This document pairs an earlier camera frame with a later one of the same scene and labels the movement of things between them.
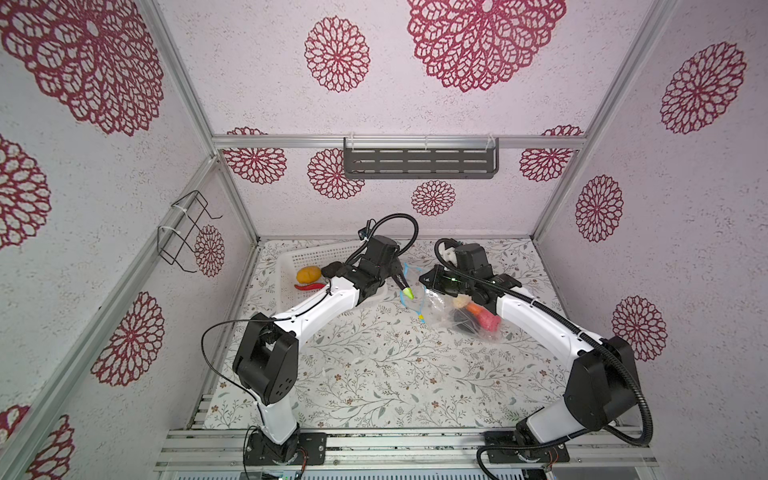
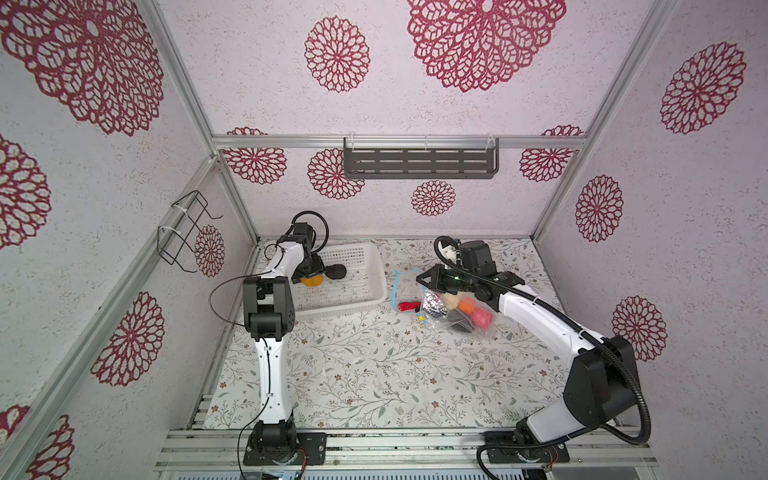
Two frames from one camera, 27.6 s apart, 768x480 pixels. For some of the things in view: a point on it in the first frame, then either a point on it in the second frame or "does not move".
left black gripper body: x=395 y=267 -> x=311 y=265
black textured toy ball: x=331 y=269 does not move
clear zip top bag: x=447 y=310 does not move
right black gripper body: x=450 y=281 does not move
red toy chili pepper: x=305 y=287 -> x=408 y=305
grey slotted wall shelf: x=416 y=158 does not move
